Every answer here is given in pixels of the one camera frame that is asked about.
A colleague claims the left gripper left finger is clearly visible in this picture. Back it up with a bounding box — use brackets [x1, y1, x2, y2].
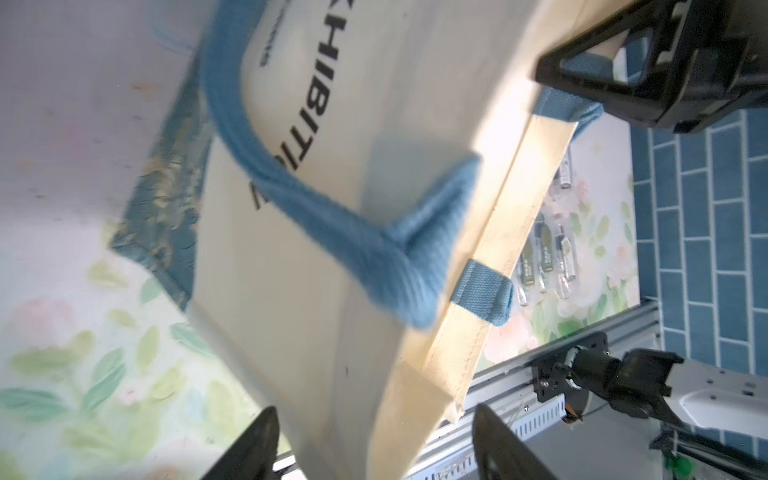
[202, 406, 280, 480]

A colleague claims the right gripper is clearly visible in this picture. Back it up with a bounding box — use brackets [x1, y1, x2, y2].
[535, 1, 767, 134]

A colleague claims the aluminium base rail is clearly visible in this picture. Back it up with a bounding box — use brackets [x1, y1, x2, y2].
[284, 300, 660, 479]

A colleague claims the clear compass case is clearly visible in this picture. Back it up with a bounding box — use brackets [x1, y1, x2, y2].
[554, 148, 573, 190]
[516, 239, 535, 307]

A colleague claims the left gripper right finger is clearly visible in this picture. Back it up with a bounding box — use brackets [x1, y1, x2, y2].
[472, 404, 556, 480]

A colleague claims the cream canvas tote bag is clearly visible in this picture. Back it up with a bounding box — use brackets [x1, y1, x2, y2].
[107, 0, 637, 480]

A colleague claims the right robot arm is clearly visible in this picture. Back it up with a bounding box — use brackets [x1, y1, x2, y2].
[535, 1, 767, 437]

